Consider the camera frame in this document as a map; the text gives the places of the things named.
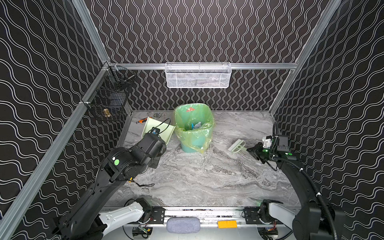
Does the green bin with bag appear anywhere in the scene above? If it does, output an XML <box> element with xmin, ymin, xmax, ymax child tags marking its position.
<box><xmin>174</xmin><ymin>103</ymin><xmax>215</xmax><ymax>153</ymax></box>

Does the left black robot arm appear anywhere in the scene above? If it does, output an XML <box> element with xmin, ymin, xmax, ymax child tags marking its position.
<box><xmin>51</xmin><ymin>133</ymin><xmax>167</xmax><ymax>240</ymax></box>

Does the white wire basket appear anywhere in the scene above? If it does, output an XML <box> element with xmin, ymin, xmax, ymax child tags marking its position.
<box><xmin>165</xmin><ymin>62</ymin><xmax>232</xmax><ymax>89</ymax></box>

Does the pale green brush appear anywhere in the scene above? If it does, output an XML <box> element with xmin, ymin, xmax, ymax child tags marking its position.
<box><xmin>228</xmin><ymin>139</ymin><xmax>247</xmax><ymax>153</ymax></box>

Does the brass object in basket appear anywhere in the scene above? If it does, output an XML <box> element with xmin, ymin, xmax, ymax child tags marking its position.
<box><xmin>103</xmin><ymin>109</ymin><xmax>111</xmax><ymax>118</ymax></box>

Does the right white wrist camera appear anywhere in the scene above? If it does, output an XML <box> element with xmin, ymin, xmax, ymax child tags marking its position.
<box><xmin>262</xmin><ymin>136</ymin><xmax>273</xmax><ymax>149</ymax></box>

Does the pale green dustpan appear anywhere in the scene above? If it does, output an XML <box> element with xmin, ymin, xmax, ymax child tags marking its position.
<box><xmin>142</xmin><ymin>117</ymin><xmax>175</xmax><ymax>144</ymax></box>

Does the orange utility knife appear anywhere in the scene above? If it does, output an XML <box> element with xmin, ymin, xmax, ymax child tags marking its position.
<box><xmin>136</xmin><ymin>118</ymin><xmax>148</xmax><ymax>124</ymax></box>

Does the black wire basket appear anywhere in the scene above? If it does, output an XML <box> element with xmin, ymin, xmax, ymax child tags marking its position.
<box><xmin>82</xmin><ymin>62</ymin><xmax>137</xmax><ymax>123</ymax></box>

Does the yellow block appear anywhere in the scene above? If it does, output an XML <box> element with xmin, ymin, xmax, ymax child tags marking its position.
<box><xmin>218</xmin><ymin>221</ymin><xmax>238</xmax><ymax>229</ymax></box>

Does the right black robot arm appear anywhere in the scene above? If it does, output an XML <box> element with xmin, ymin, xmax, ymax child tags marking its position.
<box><xmin>247</xmin><ymin>123</ymin><xmax>346</xmax><ymax>240</ymax></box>

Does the purple paper scrap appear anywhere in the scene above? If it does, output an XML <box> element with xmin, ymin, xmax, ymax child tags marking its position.
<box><xmin>191</xmin><ymin>122</ymin><xmax>202</xmax><ymax>130</ymax></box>

